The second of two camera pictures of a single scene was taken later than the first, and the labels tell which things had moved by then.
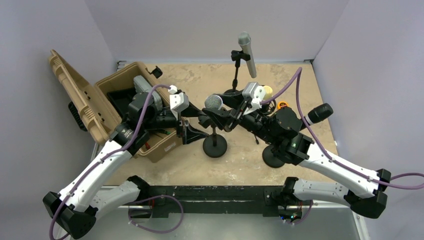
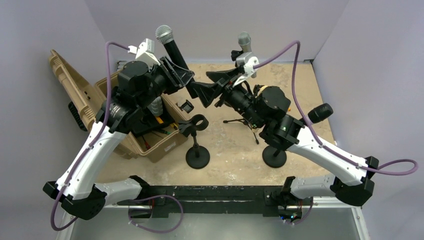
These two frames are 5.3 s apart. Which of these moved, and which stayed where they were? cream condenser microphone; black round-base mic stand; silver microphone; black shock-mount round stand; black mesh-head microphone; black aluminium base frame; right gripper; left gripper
Moved: left gripper; black mesh-head microphone; right gripper; black round-base mic stand
Stayed: silver microphone; black shock-mount round stand; cream condenser microphone; black aluminium base frame
